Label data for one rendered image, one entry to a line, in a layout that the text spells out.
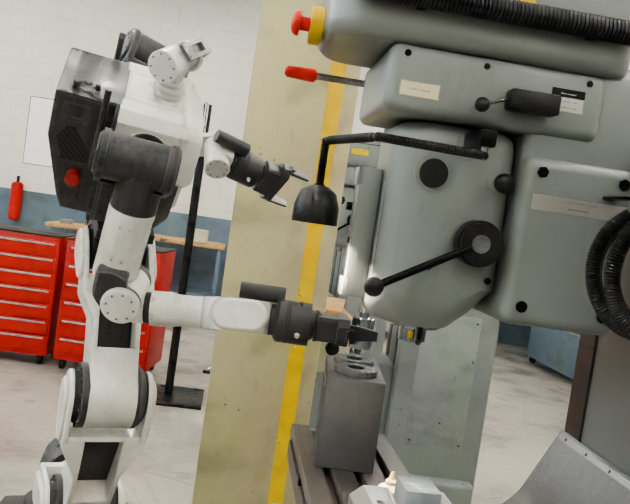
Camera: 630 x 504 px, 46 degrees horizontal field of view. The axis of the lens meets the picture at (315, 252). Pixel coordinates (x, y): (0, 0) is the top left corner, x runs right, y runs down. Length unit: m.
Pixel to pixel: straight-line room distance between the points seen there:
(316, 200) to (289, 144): 1.80
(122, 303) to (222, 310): 0.19
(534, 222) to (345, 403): 0.58
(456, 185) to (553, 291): 0.22
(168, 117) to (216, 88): 8.79
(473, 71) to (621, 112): 0.24
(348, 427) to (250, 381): 1.50
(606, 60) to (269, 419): 2.18
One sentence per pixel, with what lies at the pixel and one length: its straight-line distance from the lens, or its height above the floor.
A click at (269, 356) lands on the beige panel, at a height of 0.87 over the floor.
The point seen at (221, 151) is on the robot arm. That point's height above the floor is 1.59.
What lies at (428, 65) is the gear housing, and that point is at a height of 1.70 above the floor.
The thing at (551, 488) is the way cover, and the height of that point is 1.03.
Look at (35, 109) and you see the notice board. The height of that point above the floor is 2.28.
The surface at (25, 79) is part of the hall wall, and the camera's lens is 10.69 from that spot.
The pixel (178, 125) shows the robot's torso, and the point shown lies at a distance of 1.52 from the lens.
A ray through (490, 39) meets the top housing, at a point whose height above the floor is 1.75.
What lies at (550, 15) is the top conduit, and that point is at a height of 1.79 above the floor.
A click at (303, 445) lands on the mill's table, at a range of 1.67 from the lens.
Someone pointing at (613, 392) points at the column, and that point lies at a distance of 1.40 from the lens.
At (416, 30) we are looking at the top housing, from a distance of 1.12.
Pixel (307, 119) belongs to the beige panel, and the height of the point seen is 1.82.
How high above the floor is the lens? 1.47
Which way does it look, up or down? 3 degrees down
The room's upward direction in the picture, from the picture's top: 8 degrees clockwise
